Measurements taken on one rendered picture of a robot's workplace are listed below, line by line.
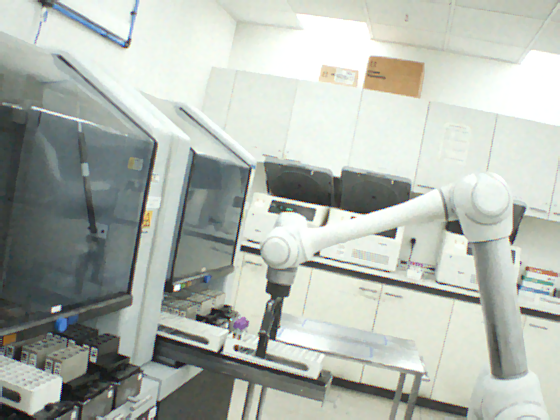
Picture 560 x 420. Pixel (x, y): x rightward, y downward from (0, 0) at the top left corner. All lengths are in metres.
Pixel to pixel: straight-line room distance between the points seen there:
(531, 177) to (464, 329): 1.22
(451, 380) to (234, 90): 2.75
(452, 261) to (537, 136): 1.15
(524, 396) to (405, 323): 2.51
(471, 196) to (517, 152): 2.90
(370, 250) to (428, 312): 0.60
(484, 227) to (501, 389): 0.43
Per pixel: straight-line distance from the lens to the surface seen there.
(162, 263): 1.67
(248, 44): 4.97
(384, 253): 3.95
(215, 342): 1.73
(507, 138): 4.31
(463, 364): 4.08
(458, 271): 3.96
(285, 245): 1.43
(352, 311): 4.00
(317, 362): 1.66
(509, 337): 1.54
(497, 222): 1.46
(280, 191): 4.53
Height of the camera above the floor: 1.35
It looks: 3 degrees down
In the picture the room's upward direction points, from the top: 11 degrees clockwise
